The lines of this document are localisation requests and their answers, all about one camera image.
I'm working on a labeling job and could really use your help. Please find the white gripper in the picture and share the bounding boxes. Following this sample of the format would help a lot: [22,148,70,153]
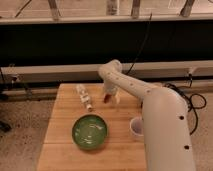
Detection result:
[104,81,120,104]

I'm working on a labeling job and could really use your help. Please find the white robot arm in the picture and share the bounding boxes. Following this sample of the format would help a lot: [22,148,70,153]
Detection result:
[98,60,196,171]

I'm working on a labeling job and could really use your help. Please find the clear plastic bottle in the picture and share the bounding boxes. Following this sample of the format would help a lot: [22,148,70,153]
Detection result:
[76,84,93,112]

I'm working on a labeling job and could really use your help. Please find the translucent plastic cup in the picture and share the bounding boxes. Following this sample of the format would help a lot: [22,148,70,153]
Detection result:
[129,117,143,137]

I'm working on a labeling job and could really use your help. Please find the green bowl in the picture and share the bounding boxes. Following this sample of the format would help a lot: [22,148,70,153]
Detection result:
[72,114,108,150]

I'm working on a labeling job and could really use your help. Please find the black floor cable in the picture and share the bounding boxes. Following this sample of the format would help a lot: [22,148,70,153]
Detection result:
[163,82,208,136]

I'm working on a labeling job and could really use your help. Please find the black hanging cable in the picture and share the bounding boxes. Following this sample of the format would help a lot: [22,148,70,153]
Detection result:
[124,12,153,76]

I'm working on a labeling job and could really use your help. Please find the grey metal rail beam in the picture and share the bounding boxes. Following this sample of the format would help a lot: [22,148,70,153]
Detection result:
[0,60,213,83]

